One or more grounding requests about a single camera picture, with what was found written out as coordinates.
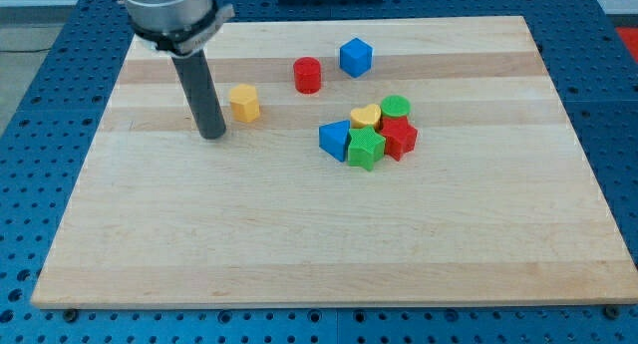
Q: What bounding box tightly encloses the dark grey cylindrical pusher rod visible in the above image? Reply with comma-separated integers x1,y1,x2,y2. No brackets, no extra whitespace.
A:
171,50,226,140

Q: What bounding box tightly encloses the yellow hexagon block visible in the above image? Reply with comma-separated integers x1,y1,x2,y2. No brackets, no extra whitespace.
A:
229,84,260,123

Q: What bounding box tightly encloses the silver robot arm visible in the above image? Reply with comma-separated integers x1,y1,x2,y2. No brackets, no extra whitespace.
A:
119,0,235,140

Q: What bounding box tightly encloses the red cylinder block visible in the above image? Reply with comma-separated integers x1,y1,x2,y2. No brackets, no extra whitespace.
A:
293,57,322,94

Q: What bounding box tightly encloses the blue triangle block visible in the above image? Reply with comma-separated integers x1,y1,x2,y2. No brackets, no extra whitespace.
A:
318,120,351,162

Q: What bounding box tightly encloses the blue cube block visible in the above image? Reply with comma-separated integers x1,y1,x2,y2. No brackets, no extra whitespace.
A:
339,38,374,78

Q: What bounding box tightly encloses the yellow heart block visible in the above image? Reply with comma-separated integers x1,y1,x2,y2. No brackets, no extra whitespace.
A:
350,104,382,131

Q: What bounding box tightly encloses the green star block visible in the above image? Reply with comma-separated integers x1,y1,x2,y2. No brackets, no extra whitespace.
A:
347,126,386,172

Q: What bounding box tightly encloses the wooden board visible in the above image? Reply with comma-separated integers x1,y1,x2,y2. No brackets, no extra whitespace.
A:
31,16,637,309

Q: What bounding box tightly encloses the green cylinder block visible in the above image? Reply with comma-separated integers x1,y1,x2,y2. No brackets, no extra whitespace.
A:
380,95,412,118

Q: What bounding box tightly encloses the red star block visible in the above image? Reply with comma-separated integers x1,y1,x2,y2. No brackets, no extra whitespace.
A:
380,116,418,162

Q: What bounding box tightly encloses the red object at right edge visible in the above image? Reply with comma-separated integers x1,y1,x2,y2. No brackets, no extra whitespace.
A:
616,27,638,62

